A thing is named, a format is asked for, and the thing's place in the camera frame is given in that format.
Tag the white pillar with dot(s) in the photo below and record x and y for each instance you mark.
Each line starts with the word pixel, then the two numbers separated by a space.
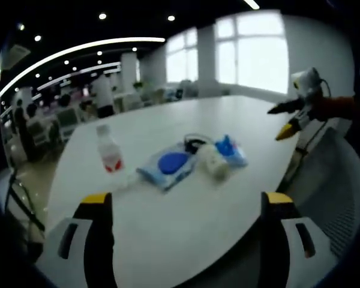
pixel 129 69

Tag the long ceiling light strip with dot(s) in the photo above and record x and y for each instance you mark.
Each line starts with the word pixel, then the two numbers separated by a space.
pixel 75 49

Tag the white paper cup green print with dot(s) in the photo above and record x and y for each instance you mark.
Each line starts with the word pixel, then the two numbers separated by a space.
pixel 214 163

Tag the narrow window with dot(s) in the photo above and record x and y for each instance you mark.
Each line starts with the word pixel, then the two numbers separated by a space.
pixel 183 60

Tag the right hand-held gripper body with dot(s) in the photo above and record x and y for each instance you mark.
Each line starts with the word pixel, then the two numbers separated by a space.
pixel 307 81

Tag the large window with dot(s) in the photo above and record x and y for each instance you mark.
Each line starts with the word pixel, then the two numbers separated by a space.
pixel 255 54

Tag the black frame chair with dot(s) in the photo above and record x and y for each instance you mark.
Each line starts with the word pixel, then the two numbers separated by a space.
pixel 21 207

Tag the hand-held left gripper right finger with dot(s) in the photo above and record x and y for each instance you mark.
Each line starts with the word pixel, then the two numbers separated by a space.
pixel 273 240

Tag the grey mesh office chair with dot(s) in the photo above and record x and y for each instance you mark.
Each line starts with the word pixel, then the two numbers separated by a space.
pixel 336 186

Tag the wet wipes pack blue lid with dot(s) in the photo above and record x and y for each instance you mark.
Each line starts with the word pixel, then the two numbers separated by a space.
pixel 171 162

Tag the clear plastic water bottle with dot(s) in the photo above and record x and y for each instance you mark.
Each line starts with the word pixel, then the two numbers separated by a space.
pixel 109 153

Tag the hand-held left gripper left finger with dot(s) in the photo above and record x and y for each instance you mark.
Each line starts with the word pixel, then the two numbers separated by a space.
pixel 99 240

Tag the blue tissue packet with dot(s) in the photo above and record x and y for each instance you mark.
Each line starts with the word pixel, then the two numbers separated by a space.
pixel 232 153

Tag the white table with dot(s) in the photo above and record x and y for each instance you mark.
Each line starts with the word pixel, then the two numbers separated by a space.
pixel 156 117

